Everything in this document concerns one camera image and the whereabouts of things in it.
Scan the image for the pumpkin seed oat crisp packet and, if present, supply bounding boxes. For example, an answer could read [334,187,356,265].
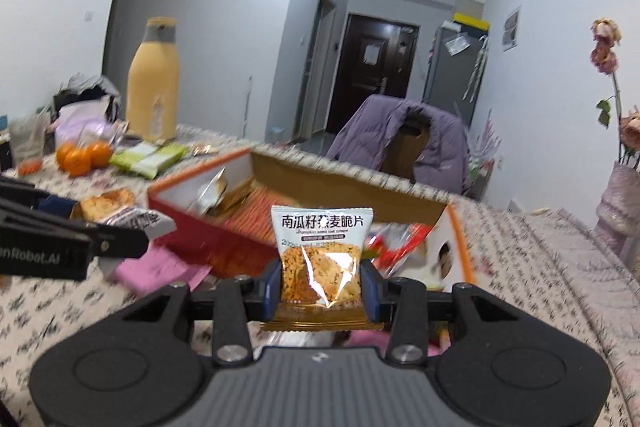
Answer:
[262,206,376,333]

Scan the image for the red snack bag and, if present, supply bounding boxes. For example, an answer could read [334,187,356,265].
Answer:
[362,223,433,277]

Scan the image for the bread snack packet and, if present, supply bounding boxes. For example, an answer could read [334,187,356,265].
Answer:
[70,188,177,241]

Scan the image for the mandarin orange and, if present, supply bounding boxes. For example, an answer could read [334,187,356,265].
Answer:
[62,147,92,178]
[55,142,76,171]
[87,141,113,169]

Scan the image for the pink paper sheet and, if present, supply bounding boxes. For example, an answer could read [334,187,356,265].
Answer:
[113,246,210,297]

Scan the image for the orange cardboard snack box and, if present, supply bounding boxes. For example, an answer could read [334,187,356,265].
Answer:
[148,147,476,291]

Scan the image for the orange cracker packet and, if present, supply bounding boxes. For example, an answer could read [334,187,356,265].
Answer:
[209,178,291,244]

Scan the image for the clear drinking glass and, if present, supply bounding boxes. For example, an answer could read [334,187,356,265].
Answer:
[9,112,50,176]

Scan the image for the silver foil snack bag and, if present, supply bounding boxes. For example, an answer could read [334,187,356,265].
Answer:
[188,168,228,216]

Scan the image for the green white snack bar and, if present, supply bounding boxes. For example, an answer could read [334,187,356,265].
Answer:
[130,143,189,180]
[110,142,158,171]

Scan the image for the wooden chair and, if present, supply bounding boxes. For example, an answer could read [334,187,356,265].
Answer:
[381,116,431,182]

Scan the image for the purple puffer jacket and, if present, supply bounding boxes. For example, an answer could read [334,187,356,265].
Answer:
[326,94,469,194]

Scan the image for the yellow thermos bottle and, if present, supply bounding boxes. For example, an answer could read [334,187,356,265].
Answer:
[126,16,180,142]

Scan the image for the floral folded cloth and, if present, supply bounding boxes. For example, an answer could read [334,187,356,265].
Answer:
[524,210,639,423]

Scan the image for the grey refrigerator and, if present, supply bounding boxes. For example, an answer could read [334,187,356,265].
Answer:
[422,20,488,127]

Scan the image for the pink ceramic vase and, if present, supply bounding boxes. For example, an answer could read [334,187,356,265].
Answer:
[596,162,640,237]

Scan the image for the dark entrance door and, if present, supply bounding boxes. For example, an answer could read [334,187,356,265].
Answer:
[326,14,419,134]

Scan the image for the yellow box on refrigerator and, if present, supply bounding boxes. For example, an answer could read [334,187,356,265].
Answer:
[452,12,490,31]

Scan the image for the dried pink roses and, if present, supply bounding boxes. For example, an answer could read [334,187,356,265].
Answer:
[590,18,639,171]

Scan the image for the white mop handle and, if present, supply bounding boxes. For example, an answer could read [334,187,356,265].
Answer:
[242,76,253,139]

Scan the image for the wall electrical panel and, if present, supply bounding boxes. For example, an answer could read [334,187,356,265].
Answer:
[502,8,521,51]

